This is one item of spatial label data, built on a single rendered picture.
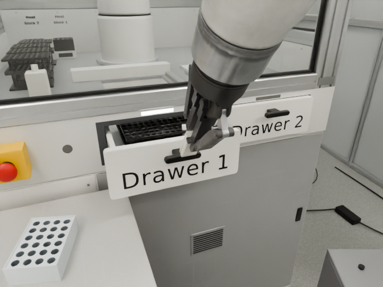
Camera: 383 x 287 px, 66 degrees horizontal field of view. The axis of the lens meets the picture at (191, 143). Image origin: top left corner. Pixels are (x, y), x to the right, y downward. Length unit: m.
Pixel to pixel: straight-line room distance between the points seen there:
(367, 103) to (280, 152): 1.52
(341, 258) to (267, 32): 0.35
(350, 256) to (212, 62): 0.35
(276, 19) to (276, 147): 0.70
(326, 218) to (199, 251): 1.12
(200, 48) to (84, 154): 0.49
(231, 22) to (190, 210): 0.71
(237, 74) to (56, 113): 0.47
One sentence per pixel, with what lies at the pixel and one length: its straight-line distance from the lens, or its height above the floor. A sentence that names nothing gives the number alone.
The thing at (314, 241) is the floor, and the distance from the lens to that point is 1.81.
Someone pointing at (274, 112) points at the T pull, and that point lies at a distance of 0.82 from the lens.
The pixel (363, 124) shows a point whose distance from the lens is 2.48.
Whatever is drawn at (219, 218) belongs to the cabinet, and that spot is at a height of 0.55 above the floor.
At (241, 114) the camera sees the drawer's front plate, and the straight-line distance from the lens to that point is 0.81.
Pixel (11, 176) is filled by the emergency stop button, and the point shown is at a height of 0.87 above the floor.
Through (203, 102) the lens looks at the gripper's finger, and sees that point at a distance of 0.39.
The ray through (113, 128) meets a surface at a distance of 0.91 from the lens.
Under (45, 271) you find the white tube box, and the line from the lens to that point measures 0.58.
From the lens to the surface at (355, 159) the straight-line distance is 2.58.
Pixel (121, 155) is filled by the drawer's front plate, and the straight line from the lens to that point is 0.58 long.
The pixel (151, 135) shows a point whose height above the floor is 0.90.
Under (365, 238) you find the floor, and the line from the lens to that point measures 1.95.
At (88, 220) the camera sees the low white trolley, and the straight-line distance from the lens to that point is 0.69.
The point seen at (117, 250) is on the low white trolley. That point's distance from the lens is 0.61.
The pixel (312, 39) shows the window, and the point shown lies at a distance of 0.92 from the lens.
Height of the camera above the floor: 1.19
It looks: 26 degrees down
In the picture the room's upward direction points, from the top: straight up
